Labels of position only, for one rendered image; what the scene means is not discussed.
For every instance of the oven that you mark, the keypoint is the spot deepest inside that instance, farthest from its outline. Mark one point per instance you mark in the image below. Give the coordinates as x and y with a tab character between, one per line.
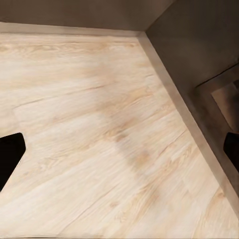
220	97

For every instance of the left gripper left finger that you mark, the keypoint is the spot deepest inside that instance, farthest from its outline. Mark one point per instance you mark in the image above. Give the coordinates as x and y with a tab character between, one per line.
12	149

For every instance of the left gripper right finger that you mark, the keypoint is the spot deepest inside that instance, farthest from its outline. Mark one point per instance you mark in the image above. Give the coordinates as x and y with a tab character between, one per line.
231	148

